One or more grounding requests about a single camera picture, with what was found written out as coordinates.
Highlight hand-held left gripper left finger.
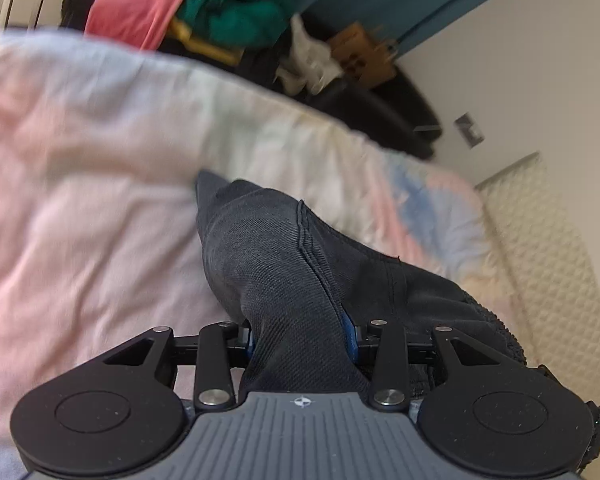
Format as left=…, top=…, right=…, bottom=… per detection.
left=102, top=321, right=256, bottom=409

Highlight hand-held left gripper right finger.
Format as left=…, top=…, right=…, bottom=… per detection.
left=340, top=311, right=507, bottom=410

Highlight black pants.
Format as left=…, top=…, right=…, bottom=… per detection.
left=195, top=170, right=529, bottom=397

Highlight pastel tie-dye bed cover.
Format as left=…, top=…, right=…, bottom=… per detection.
left=0, top=27, right=522, bottom=461

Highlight cream quilted headboard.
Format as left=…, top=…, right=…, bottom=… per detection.
left=475, top=152, right=600, bottom=412

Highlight black armchair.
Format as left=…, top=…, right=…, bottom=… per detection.
left=240, top=45, right=444, bottom=161

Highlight brown paper bag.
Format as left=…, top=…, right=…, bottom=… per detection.
left=326, top=22, right=400, bottom=90

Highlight white garment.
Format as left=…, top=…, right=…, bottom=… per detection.
left=275, top=14, right=344, bottom=96

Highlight yellow cloth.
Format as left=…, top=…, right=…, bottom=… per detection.
left=169, top=19, right=244, bottom=67

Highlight green garment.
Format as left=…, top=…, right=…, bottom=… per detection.
left=172, top=0, right=294, bottom=51

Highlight pink garment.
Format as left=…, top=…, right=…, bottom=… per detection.
left=85, top=0, right=236, bottom=52

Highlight wall outlet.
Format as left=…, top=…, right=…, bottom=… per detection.
left=454, top=114, right=487, bottom=149

